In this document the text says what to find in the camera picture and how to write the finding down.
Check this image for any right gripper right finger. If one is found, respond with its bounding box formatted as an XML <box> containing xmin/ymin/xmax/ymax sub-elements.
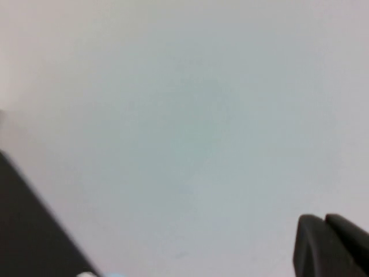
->
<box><xmin>325</xmin><ymin>213</ymin><xmax>369</xmax><ymax>277</ymax></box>

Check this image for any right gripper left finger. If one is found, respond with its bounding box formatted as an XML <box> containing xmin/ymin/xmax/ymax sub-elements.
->
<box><xmin>292</xmin><ymin>214</ymin><xmax>368</xmax><ymax>277</ymax></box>

